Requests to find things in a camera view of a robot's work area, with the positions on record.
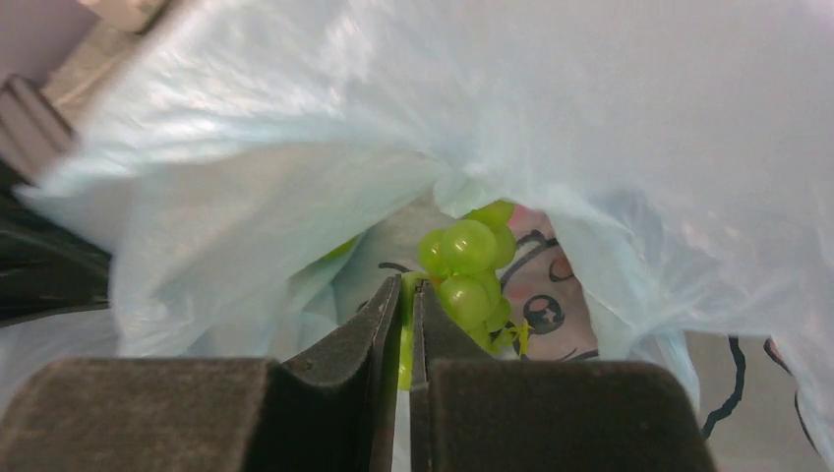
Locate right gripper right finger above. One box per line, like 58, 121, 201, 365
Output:
410, 281, 716, 471

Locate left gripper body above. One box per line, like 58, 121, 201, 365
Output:
1, 164, 110, 326

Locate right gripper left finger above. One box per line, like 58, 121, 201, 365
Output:
1, 276, 401, 471

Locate green fake grapes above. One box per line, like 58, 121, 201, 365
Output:
377, 200, 530, 390

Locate light blue plastic bag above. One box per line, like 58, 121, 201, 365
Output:
17, 1, 833, 468

